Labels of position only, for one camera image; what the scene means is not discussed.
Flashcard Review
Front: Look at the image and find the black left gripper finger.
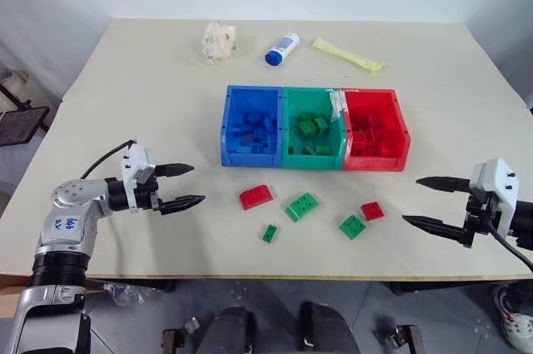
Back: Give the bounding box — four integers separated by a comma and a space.
155, 162, 196, 178
159, 194, 207, 217

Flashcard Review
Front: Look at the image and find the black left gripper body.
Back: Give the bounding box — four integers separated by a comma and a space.
133, 177, 163, 215

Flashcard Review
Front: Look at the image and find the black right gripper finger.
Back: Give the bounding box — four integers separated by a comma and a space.
415, 175, 474, 195
401, 213, 470, 243

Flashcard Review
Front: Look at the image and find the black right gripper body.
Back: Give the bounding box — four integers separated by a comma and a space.
459, 189, 507, 250

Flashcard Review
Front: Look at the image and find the square red toy brick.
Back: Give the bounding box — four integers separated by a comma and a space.
360, 201, 387, 222

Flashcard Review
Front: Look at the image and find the long red toy brick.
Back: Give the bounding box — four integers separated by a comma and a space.
238, 183, 275, 211

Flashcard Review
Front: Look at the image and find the square green toy brick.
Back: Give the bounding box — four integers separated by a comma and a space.
338, 214, 368, 242

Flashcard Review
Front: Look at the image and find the blue plastic bin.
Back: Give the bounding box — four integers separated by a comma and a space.
218, 85, 285, 168

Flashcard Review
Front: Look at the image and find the pile of red toy bricks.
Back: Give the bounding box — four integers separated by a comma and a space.
348, 113, 397, 158

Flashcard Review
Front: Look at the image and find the pile of blue toy bricks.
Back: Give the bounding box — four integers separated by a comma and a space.
227, 111, 279, 155

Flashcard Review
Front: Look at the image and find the red plastic bin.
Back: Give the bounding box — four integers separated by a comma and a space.
339, 87, 412, 172

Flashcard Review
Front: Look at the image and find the small narrow green toy brick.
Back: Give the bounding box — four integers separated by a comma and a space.
261, 223, 280, 243

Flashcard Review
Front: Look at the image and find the clear plastic wrap under table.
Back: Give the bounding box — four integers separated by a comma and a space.
101, 280, 147, 306

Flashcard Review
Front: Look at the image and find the white and red sneaker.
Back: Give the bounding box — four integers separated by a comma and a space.
492, 282, 533, 350

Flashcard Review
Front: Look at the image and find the caster wheel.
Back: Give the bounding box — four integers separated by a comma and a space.
161, 315, 202, 354
373, 322, 426, 354

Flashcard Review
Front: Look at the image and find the long green toy brick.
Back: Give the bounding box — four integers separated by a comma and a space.
285, 192, 321, 223

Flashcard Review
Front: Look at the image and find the crumpled clear plastic bag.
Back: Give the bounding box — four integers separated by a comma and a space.
200, 20, 240, 67

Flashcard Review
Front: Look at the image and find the white label on green bin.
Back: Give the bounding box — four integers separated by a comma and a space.
325, 87, 348, 122

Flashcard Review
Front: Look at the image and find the dark rounded shape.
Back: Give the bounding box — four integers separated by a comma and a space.
201, 305, 258, 354
298, 301, 360, 354

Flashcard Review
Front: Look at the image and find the green plastic bin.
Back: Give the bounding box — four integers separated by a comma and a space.
281, 87, 349, 170

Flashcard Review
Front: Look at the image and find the black metal rack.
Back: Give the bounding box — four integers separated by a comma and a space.
0, 65, 52, 148

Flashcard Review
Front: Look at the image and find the white bottle with blue cap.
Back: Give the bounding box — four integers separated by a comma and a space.
264, 32, 301, 67

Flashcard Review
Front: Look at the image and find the yellow tube packet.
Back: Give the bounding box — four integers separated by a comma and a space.
311, 36, 388, 77

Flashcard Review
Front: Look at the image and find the brown cardboard box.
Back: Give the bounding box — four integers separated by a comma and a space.
0, 284, 27, 310

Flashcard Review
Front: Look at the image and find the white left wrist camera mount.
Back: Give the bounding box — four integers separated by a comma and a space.
120, 143, 157, 210

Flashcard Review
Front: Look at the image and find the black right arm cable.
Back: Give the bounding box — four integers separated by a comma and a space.
486, 220, 533, 274

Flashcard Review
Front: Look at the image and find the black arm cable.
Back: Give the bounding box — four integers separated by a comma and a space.
79, 138, 137, 181
486, 220, 533, 274

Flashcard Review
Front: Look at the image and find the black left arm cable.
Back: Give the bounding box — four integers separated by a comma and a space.
79, 138, 137, 181

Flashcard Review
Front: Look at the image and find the black table frame bar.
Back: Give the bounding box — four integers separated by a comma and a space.
389, 280, 533, 296

